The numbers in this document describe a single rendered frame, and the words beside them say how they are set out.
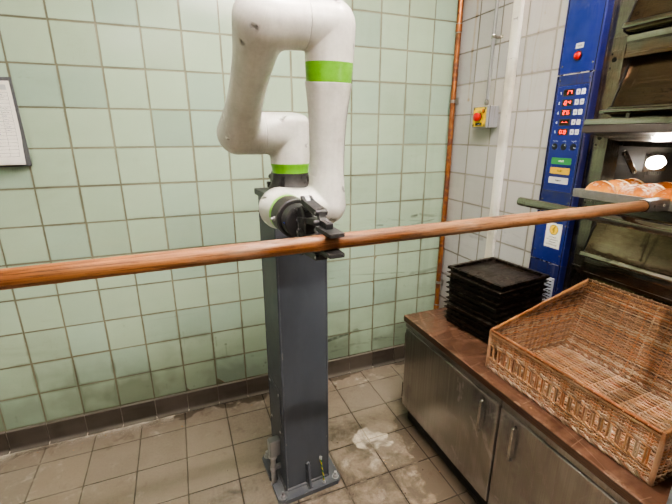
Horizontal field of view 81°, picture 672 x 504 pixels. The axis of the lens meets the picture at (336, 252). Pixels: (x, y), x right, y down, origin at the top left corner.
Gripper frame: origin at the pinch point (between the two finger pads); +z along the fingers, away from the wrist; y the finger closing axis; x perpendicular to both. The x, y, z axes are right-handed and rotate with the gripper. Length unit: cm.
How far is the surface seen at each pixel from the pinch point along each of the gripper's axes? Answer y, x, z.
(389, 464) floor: 120, -49, -51
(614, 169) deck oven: -6, -128, -31
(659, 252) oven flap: 19, -121, -7
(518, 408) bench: 63, -66, -6
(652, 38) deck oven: -48, -121, -24
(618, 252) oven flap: 22, -120, -19
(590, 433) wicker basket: 59, -71, 12
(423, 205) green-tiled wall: 22, -109, -122
